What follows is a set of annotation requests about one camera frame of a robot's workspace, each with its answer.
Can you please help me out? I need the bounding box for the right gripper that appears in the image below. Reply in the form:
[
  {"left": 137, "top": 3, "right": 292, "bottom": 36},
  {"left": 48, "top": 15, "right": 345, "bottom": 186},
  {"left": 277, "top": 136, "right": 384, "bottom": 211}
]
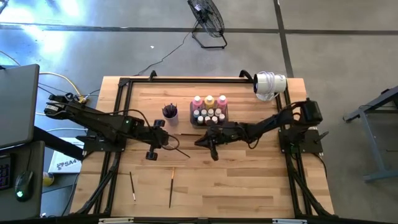
[{"left": 195, "top": 123, "right": 246, "bottom": 162}]

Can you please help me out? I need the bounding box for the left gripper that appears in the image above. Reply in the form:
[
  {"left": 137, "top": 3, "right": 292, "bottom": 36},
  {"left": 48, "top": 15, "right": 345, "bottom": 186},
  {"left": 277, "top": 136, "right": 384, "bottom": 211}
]
[{"left": 145, "top": 119, "right": 177, "bottom": 161}]

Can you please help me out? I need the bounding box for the large yellow paint bottle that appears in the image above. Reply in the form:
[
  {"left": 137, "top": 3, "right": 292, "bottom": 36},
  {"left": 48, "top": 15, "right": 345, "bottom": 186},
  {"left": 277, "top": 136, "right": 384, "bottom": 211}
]
[{"left": 204, "top": 95, "right": 216, "bottom": 110}]

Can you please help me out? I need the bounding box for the orange bristle paint brush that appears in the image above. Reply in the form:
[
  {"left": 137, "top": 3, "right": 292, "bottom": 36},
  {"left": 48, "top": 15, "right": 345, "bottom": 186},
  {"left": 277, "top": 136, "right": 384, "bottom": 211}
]
[{"left": 169, "top": 167, "right": 176, "bottom": 209}]

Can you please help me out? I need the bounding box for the lilac plastic cup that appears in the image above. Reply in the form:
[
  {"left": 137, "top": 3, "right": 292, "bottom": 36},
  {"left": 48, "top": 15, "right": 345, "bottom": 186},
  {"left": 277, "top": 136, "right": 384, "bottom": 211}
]
[{"left": 162, "top": 104, "right": 180, "bottom": 127}]

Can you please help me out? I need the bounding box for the grey translucent plastic bin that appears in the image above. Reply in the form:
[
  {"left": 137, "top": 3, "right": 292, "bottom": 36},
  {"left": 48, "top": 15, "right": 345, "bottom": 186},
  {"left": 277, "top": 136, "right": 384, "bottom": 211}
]
[{"left": 189, "top": 100, "right": 229, "bottom": 129}]

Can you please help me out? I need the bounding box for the white light strip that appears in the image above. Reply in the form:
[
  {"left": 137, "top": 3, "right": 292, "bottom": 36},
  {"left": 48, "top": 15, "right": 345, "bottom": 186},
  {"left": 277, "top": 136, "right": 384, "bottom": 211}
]
[
  {"left": 272, "top": 218, "right": 308, "bottom": 224},
  {"left": 98, "top": 217, "right": 134, "bottom": 224}
]

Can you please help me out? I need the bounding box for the white cardboard box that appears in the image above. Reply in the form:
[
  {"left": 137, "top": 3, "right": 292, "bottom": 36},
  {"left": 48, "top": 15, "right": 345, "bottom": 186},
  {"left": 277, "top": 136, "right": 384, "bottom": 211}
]
[{"left": 48, "top": 136, "right": 85, "bottom": 174}]

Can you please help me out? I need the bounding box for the black diagonal desk beam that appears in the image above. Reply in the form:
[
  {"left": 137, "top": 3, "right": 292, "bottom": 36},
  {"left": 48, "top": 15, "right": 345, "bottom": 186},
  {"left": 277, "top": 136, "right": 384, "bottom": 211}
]
[{"left": 33, "top": 126, "right": 85, "bottom": 161}]

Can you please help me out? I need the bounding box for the black floor fan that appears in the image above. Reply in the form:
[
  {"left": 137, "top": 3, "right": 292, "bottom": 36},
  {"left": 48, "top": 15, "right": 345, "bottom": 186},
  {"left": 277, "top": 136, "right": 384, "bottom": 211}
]
[{"left": 187, "top": 0, "right": 228, "bottom": 50}]

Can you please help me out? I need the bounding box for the yellow round object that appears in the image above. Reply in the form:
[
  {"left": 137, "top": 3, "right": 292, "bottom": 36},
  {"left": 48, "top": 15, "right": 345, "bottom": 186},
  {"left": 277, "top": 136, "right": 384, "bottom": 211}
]
[{"left": 42, "top": 172, "right": 55, "bottom": 187}]

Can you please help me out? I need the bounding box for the black computer mouse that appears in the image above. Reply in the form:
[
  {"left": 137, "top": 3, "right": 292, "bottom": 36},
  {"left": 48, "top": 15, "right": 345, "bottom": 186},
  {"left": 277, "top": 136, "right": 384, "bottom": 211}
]
[{"left": 14, "top": 170, "right": 34, "bottom": 202}]

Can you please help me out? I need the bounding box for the grey laptop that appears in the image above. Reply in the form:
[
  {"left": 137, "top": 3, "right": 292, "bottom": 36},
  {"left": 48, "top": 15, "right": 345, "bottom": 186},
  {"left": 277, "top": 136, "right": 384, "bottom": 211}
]
[{"left": 0, "top": 64, "right": 40, "bottom": 149}]

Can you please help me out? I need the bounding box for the black keyboard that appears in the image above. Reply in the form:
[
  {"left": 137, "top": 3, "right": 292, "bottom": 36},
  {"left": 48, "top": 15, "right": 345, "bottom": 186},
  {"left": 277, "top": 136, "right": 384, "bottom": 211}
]
[{"left": 0, "top": 154, "right": 13, "bottom": 190}]

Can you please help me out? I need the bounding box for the grey metal table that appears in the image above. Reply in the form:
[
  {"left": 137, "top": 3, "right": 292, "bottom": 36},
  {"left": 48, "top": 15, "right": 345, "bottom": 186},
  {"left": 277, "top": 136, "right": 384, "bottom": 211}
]
[{"left": 343, "top": 85, "right": 398, "bottom": 183}]

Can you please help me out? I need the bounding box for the dark grey desk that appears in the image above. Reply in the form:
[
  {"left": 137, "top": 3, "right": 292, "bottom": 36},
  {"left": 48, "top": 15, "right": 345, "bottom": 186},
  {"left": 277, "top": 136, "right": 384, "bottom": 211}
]
[{"left": 0, "top": 139, "right": 44, "bottom": 218}]

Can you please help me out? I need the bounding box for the black fan power cable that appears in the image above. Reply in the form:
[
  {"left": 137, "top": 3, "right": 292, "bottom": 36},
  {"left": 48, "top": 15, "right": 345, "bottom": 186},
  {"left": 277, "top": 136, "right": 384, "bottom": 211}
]
[{"left": 133, "top": 30, "right": 192, "bottom": 77}]

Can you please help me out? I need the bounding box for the black floor cable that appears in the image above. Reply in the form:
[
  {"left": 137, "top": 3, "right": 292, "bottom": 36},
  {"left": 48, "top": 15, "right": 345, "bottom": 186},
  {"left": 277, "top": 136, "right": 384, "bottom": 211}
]
[{"left": 37, "top": 81, "right": 101, "bottom": 125}]

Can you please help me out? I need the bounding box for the white floor cable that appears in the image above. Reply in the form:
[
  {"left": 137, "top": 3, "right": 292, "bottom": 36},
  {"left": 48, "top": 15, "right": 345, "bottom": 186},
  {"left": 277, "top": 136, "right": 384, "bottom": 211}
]
[{"left": 45, "top": 126, "right": 90, "bottom": 133}]

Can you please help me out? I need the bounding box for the yellow floor cable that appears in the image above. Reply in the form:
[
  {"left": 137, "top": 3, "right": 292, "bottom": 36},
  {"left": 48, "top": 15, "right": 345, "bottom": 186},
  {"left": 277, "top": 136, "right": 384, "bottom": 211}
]
[{"left": 0, "top": 49, "right": 85, "bottom": 116}]

